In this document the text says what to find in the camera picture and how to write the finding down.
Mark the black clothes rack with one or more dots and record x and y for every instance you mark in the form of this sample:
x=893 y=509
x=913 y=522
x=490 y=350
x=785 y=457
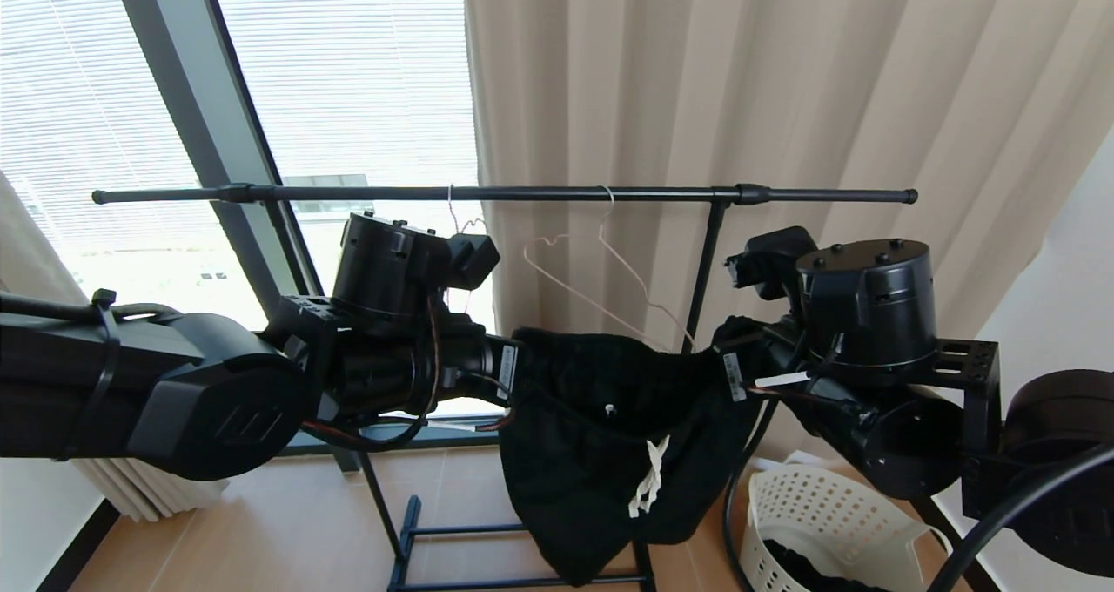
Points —
x=540 y=193

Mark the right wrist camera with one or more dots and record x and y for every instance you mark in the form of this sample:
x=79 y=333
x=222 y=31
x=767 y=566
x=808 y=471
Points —
x=766 y=261

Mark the heap of clothes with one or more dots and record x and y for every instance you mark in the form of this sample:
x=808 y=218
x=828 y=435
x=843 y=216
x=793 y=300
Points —
x=809 y=570

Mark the black shorts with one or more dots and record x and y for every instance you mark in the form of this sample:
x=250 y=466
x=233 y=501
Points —
x=574 y=453

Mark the pink clothes hanger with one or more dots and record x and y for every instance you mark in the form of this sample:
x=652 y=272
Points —
x=452 y=205
x=603 y=226

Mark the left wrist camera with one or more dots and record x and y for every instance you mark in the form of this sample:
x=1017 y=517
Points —
x=474 y=261

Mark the beige curtain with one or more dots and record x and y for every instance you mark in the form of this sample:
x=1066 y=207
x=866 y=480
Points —
x=783 y=78
x=148 y=487

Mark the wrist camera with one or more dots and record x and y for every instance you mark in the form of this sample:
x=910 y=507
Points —
x=474 y=261
x=766 y=261

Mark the window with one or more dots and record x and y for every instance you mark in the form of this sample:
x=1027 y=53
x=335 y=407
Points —
x=365 y=78

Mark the white laundry basket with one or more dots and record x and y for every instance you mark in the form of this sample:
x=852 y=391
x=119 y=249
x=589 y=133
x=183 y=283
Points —
x=827 y=505

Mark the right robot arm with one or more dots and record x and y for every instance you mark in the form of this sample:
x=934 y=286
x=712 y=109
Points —
x=870 y=313

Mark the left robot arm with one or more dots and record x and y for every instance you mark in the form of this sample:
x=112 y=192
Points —
x=218 y=400

